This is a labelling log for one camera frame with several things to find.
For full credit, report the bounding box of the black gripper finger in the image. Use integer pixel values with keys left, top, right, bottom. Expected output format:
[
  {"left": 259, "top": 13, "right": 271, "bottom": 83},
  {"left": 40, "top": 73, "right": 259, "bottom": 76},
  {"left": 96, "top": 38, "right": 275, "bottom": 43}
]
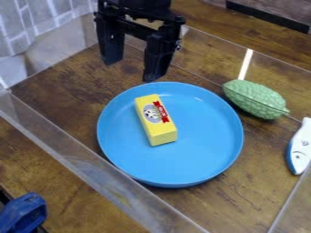
[
  {"left": 142, "top": 33, "right": 180, "bottom": 82},
  {"left": 96, "top": 19, "right": 126, "bottom": 66}
]

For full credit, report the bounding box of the blue clamp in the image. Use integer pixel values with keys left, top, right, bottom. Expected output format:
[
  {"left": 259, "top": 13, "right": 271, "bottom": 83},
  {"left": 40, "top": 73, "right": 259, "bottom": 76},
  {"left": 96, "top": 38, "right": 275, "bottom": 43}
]
[{"left": 0, "top": 192, "right": 47, "bottom": 233}]

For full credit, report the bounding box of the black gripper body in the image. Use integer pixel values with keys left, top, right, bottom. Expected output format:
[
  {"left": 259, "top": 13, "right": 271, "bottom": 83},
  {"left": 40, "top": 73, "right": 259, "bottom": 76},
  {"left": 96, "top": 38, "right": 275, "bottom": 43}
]
[{"left": 94, "top": 0, "right": 186, "bottom": 42}]

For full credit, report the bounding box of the yellow butter brick toy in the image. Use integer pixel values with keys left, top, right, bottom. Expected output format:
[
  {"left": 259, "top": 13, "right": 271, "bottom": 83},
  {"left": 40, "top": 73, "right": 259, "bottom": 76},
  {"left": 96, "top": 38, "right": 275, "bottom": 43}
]
[{"left": 135, "top": 94, "right": 178, "bottom": 146}]

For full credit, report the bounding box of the clear acrylic enclosure wall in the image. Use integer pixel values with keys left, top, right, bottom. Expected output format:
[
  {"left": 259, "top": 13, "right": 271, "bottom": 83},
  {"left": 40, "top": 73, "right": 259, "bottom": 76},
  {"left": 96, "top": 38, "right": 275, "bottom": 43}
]
[{"left": 0, "top": 15, "right": 311, "bottom": 233}]

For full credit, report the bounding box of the blue round tray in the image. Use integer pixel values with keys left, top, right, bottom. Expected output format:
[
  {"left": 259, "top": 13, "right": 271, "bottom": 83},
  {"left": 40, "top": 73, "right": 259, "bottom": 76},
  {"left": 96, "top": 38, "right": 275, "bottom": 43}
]
[{"left": 98, "top": 82, "right": 245, "bottom": 187}]

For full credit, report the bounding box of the green bumpy gourd toy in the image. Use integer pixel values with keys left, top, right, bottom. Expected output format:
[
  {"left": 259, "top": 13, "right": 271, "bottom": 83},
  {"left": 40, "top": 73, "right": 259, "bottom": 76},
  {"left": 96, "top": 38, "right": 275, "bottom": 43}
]
[{"left": 223, "top": 79, "right": 291, "bottom": 119}]

